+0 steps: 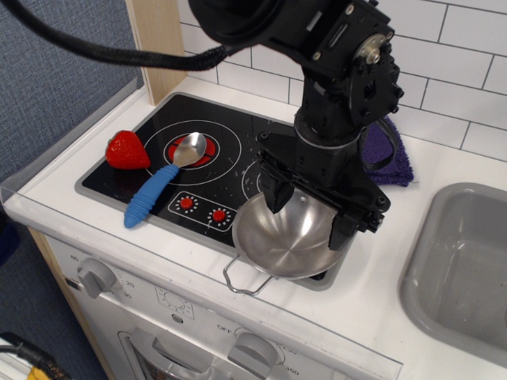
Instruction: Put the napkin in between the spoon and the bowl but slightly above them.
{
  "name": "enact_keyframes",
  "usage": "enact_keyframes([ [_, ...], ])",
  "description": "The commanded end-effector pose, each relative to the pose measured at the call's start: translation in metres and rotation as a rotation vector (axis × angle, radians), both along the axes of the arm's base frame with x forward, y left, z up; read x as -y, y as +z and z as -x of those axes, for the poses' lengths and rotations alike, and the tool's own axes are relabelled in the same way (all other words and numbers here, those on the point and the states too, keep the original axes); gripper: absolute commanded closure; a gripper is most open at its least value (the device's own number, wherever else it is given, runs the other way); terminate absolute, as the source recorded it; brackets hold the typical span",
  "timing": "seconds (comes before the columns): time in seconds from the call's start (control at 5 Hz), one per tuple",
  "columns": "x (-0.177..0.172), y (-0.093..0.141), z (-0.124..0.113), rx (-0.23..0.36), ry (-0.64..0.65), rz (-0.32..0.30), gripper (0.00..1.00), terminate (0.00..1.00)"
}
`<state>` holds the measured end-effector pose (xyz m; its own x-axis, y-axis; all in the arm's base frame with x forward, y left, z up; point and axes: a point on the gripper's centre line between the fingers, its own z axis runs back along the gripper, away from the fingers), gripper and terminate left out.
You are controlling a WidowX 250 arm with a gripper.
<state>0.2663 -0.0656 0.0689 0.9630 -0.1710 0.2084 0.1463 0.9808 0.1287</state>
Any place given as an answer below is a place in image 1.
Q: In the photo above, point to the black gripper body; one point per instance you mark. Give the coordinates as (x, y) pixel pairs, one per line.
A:
(332, 172)

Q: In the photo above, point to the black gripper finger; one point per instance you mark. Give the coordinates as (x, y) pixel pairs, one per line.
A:
(276, 188)
(344, 227)

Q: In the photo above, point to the purple cloth napkin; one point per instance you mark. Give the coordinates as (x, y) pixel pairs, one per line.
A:
(384, 154)

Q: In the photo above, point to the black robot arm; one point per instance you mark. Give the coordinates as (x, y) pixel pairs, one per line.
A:
(350, 84)

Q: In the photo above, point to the black toy stovetop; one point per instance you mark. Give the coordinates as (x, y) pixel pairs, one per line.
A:
(200, 203)

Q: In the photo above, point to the grey toy sink basin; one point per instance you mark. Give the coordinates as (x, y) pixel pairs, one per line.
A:
(454, 287)

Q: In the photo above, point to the grey right oven knob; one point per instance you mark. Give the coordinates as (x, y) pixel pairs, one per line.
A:
(253, 354)

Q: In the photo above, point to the grey oven knob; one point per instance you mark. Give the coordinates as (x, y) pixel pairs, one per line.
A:
(95, 277)
(253, 354)

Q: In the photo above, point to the red plastic strawberry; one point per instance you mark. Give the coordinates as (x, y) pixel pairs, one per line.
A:
(126, 151)

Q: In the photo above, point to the white toy oven front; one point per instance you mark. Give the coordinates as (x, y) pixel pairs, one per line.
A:
(143, 331)

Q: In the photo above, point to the grey left oven knob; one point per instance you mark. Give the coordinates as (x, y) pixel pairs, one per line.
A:
(95, 277)

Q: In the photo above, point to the yellow and black object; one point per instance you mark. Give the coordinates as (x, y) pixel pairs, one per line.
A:
(21, 359)

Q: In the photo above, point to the steel bowl with wire handles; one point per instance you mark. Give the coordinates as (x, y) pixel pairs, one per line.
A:
(295, 243)

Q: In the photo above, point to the blue handled metal spoon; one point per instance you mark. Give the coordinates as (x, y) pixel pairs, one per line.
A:
(189, 151)

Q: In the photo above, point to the light wooden post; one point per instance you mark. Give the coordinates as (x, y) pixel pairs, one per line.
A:
(156, 27)

